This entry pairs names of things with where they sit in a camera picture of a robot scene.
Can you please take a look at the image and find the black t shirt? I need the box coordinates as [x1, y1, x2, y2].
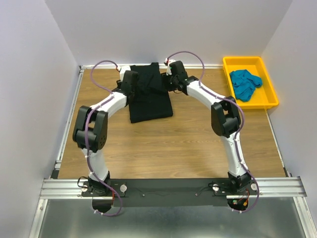
[129, 62, 173, 123]

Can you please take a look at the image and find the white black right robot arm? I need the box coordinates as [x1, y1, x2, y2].
[162, 59, 252, 194]

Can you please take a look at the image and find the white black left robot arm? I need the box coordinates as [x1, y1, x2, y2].
[72, 66, 138, 196]

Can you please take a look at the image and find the teal t shirt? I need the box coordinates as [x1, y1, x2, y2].
[229, 69, 263, 102]

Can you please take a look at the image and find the yellow plastic bin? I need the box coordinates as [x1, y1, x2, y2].
[222, 56, 279, 110]

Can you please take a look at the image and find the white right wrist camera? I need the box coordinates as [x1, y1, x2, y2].
[164, 58, 176, 75]

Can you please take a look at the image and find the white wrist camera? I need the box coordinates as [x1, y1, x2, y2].
[116, 65, 131, 81]
[164, 58, 176, 75]

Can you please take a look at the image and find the aluminium back edge rail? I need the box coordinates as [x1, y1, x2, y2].
[79, 63, 223, 69]

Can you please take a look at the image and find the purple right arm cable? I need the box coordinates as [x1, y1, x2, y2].
[165, 51, 261, 214]

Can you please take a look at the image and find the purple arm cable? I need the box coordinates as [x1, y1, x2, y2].
[165, 51, 261, 214]
[84, 59, 123, 217]

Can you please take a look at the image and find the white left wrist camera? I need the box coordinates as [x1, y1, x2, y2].
[116, 65, 131, 81]

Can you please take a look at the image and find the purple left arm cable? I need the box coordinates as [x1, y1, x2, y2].
[84, 59, 123, 217]

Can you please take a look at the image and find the black mounting base plate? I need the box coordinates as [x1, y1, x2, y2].
[77, 178, 257, 211]

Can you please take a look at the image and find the aluminium left side rail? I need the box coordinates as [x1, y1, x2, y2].
[50, 67, 85, 179]

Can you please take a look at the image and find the aluminium front frame rail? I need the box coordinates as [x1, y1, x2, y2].
[40, 177, 307, 199]

